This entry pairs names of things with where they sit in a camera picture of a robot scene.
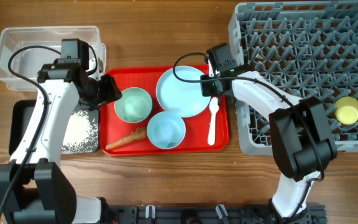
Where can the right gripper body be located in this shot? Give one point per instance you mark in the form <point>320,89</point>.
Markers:
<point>209,87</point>

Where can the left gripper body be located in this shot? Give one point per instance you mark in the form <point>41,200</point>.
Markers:
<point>102,91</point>

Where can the white plastic spoon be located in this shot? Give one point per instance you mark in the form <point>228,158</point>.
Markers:
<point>213,108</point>

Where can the large light blue plate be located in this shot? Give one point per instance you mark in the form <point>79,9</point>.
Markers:
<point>183,98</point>

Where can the pale green bowl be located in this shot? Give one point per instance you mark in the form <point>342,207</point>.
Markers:
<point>134,106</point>

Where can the light blue bowl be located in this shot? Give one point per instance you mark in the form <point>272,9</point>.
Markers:
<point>166,130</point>

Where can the yellow plastic cup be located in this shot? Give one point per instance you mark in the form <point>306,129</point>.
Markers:
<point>346,110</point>

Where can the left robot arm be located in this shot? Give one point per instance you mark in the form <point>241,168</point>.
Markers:
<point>33,188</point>

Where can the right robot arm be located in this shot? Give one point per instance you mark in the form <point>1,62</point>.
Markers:
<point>302,142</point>

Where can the grey dishwasher rack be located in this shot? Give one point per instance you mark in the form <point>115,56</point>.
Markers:
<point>304,48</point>

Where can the black tray bin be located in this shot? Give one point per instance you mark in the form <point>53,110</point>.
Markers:
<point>21,114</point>

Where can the spilled white rice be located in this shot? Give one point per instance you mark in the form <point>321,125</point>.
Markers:
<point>82,134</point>

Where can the red serving tray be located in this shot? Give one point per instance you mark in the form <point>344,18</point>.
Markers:
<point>112,128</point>

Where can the brown carrot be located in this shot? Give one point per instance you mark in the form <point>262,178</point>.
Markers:
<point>138,135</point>

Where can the clear plastic bin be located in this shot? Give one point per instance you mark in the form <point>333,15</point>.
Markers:
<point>29,62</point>

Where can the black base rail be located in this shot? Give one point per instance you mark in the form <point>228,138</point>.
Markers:
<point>205,215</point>

